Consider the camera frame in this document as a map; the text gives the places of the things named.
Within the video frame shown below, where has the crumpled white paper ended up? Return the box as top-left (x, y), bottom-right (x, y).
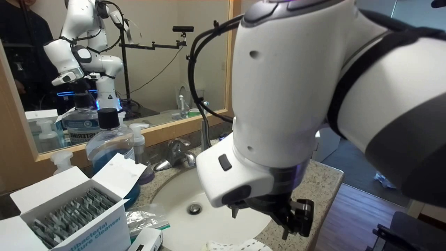
top-left (374, 172), bottom-right (397, 189)

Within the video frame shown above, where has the row of grey packets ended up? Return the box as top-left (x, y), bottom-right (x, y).
top-left (29, 188), bottom-right (118, 250)

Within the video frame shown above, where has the small white pump bottle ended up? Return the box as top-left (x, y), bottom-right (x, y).
top-left (129, 123), bottom-right (156, 185)

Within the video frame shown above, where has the wood framed wall mirror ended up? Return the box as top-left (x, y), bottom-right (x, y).
top-left (0, 0), bottom-right (241, 162)

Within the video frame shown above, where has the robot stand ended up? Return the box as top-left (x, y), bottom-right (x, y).
top-left (365, 211), bottom-right (446, 251)

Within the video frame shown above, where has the white patterned towel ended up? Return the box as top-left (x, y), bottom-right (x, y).
top-left (202, 238), bottom-right (274, 251)

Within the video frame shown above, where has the white oval sink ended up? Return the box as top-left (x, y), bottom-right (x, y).
top-left (151, 167), bottom-right (273, 251)

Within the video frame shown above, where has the chrome faucet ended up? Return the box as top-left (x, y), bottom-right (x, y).
top-left (153, 137), bottom-right (198, 172)

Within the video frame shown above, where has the small white carton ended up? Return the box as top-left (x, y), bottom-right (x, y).
top-left (127, 227), bottom-right (164, 251)

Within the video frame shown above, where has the open white cardboard box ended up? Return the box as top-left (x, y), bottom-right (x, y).
top-left (0, 153), bottom-right (147, 251)

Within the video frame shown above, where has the blue mouthwash bottle black cap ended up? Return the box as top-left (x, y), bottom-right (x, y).
top-left (85, 108), bottom-right (142, 210)

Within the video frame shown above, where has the clear plastic wrapper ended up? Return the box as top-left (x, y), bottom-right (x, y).
top-left (125, 204), bottom-right (171, 239)

